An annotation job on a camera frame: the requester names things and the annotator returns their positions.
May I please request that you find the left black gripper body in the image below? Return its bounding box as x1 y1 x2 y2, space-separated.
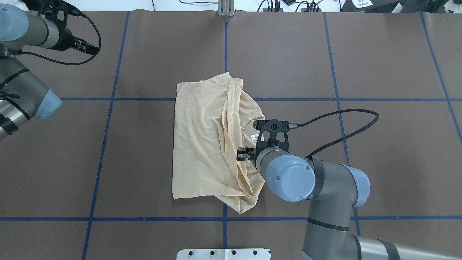
56 29 76 51

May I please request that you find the black box with white label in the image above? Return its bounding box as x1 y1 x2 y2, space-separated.
340 0 402 13

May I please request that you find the lower orange black adapter box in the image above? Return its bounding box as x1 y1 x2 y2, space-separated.
297 0 322 13

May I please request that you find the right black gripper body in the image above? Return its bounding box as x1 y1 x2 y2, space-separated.
248 147 260 167

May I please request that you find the aluminium frame post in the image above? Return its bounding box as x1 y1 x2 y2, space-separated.
217 0 235 17

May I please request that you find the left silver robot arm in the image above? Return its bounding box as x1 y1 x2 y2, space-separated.
0 0 102 139

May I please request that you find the left black camera cable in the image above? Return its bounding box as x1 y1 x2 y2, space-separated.
14 11 102 66

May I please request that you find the right black camera cable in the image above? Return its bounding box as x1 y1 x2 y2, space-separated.
289 109 380 159

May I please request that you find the black camera cable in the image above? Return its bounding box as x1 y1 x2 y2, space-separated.
14 11 102 66
289 109 380 159

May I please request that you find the white pedestal column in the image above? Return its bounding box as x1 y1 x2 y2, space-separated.
176 248 272 260

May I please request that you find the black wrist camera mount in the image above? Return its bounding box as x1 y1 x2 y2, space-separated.
253 119 298 155
23 0 82 20

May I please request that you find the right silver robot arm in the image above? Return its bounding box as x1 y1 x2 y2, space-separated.
236 147 459 260

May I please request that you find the cream long sleeve shirt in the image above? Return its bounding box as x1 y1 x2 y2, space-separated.
172 73 265 214

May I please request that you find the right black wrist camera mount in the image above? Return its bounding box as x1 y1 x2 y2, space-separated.
253 119 298 155

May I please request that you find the upper orange black adapter box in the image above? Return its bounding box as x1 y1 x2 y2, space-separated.
258 0 282 13

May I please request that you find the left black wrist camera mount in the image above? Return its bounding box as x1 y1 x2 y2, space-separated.
23 0 82 20

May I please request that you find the orange black adapter box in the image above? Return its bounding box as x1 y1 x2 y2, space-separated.
258 0 282 13
297 0 322 13

